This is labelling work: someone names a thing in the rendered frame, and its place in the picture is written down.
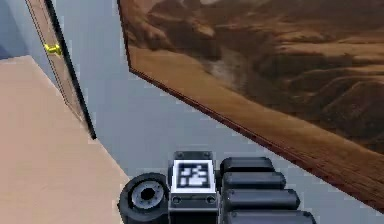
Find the brown room door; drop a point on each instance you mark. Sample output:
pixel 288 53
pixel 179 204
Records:
pixel 58 66

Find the brown framed landscape picture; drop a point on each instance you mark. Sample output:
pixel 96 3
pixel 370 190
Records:
pixel 266 66

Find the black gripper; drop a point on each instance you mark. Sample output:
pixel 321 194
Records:
pixel 146 196

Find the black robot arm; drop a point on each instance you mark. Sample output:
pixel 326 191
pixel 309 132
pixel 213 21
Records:
pixel 253 196

